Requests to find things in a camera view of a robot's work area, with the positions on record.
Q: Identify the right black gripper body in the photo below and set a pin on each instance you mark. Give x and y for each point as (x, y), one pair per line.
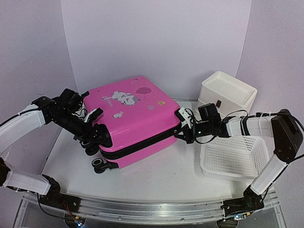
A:
(205, 129)

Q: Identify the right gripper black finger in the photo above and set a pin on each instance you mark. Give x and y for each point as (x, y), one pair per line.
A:
(186, 117)
(185, 135)

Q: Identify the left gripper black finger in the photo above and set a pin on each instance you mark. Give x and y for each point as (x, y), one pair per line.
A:
(93, 115)
(102, 134)

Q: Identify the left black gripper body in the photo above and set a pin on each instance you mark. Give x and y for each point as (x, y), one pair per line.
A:
(80, 131)

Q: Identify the pink cartoon child suitcase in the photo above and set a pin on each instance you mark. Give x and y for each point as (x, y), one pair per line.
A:
(138, 118)

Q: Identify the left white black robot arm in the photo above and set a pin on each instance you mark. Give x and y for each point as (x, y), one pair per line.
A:
(62, 111)

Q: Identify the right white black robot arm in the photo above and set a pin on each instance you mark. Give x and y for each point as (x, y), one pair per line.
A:
(283, 135)

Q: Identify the white three-drawer storage cabinet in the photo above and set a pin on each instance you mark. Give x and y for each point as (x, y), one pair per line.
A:
(227, 93)

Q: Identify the white perforated plastic basket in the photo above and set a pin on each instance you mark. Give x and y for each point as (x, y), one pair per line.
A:
(239, 158)

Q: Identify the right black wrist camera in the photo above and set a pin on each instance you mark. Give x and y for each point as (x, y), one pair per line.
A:
(209, 112)

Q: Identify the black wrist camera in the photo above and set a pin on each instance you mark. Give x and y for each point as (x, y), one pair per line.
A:
(209, 112)
(71, 100)

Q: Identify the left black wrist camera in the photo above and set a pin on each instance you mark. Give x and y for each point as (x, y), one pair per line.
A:
(71, 100)

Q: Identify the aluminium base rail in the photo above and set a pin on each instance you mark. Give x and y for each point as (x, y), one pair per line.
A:
(157, 213)

